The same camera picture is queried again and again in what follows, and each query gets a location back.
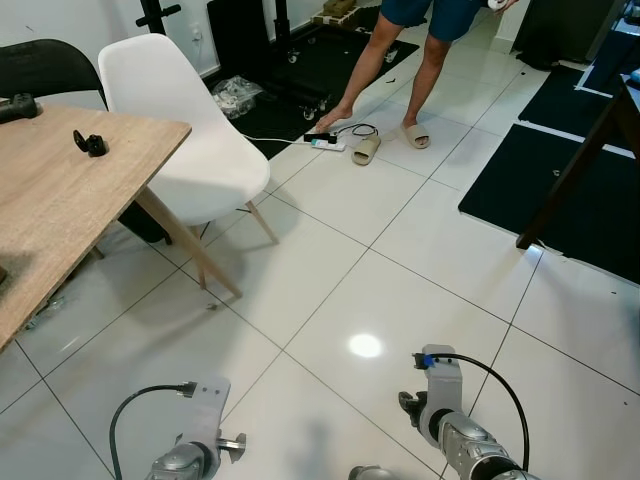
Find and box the light wooden table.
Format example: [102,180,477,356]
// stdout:
[0,105,243,351]

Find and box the white power cable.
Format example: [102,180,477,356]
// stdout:
[237,136,309,145]

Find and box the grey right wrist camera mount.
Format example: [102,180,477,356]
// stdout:
[414,345,464,423]

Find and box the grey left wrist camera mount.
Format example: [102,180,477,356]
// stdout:
[180,378,233,453]

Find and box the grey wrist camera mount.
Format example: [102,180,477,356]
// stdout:
[180,378,233,453]
[414,345,464,423]

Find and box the white plastic chair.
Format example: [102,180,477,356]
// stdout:
[98,33,280,291]

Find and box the clear plastic bag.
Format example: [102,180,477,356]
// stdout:
[212,76,264,121]

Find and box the large black floor mat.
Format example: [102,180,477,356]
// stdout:
[459,122,640,284]

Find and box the black wheeled equipment rack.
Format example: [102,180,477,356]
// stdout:
[207,0,291,86]

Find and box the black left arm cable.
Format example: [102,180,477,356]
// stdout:
[108,384,196,480]

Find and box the black chair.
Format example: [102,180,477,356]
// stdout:
[0,38,106,109]

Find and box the person in blue shorts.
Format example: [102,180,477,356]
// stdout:
[313,0,521,151]

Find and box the silver robot right leg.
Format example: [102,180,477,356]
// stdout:
[348,465,401,480]

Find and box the black cabinet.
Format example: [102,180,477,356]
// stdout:
[513,0,629,71]

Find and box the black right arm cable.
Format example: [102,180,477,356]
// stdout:
[440,352,531,471]

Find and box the black cylindrical handle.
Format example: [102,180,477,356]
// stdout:
[0,93,41,125]

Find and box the beige slipper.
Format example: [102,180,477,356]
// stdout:
[403,122,432,150]
[351,133,382,167]

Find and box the white power strip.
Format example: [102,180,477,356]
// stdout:
[304,132,348,153]

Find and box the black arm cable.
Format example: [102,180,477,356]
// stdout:
[108,384,196,480]
[440,352,531,471]

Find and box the black metal stand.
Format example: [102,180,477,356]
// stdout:
[137,0,183,31]

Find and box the black coiled cable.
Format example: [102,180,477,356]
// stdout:
[335,123,379,141]

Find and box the small black clip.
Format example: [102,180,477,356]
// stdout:
[73,130,109,158]

